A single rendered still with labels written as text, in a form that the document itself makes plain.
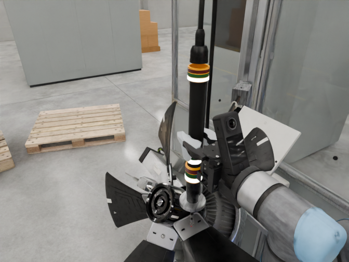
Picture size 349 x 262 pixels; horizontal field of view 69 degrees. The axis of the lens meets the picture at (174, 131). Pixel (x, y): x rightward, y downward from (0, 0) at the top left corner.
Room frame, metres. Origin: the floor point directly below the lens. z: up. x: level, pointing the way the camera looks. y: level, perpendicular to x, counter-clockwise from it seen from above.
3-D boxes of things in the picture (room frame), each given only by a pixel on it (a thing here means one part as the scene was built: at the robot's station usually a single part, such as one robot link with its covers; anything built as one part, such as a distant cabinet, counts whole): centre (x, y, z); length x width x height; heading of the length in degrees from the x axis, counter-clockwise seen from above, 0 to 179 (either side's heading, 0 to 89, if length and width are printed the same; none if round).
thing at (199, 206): (0.51, -0.05, 1.33); 0.09 x 0.07 x 0.10; 156
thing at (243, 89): (1.07, -0.30, 1.37); 0.10 x 0.07 x 0.09; 156
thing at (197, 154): (0.44, -0.05, 1.48); 0.09 x 0.05 x 0.02; 41
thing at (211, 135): (0.51, -0.08, 1.46); 0.09 x 0.03 x 0.06; 21
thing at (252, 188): (0.33, -0.15, 1.46); 0.08 x 0.05 x 0.08; 121
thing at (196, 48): (0.50, -0.05, 1.48); 0.04 x 0.04 x 0.46
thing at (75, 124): (3.21, 1.36, 0.07); 1.20 x 1.00 x 0.15; 105
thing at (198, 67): (0.50, -0.05, 1.63); 0.04 x 0.04 x 0.03
